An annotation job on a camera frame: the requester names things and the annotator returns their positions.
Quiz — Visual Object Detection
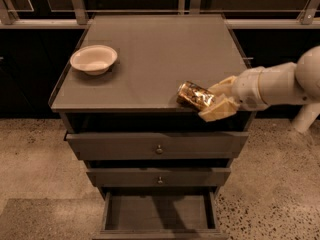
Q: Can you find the metal top drawer knob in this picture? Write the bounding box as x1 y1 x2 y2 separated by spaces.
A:
155 145 163 155

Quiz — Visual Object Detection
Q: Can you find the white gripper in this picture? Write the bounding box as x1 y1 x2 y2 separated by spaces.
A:
198 67 268 122

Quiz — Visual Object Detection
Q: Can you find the metal middle drawer knob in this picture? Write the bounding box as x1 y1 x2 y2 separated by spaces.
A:
157 176 164 185

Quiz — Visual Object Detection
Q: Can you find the grey middle drawer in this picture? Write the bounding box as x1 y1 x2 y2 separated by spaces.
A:
87 168 231 187

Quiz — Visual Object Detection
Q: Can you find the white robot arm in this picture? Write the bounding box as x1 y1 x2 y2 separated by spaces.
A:
199 46 320 133

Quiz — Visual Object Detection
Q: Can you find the grey metal railing frame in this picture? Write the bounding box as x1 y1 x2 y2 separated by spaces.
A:
1 0 320 29

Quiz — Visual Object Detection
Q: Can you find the grey drawer cabinet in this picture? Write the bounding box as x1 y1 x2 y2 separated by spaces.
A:
48 13 270 240

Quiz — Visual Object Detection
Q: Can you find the metal drawer knob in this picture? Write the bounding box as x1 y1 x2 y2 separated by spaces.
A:
155 145 163 155
157 176 164 185

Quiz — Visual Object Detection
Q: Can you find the grey top drawer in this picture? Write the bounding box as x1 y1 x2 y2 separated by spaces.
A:
66 132 248 160

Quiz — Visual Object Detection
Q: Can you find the grey bottom drawer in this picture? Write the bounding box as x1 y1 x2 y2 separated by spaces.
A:
92 189 228 240

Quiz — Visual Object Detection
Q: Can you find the white paper bowl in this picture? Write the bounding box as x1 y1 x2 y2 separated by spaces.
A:
70 45 118 75

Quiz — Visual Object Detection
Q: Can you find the grey drawer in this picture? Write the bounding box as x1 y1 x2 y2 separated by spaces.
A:
87 168 231 187
92 189 228 240
66 132 248 160

